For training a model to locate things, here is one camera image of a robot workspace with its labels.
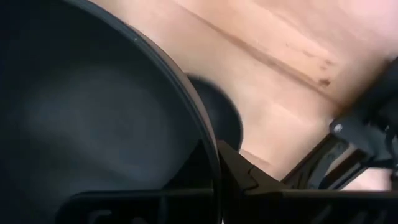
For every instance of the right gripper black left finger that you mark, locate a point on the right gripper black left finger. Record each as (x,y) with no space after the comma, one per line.
(140,205)

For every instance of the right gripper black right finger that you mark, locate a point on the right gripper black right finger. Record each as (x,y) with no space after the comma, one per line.
(280,208)

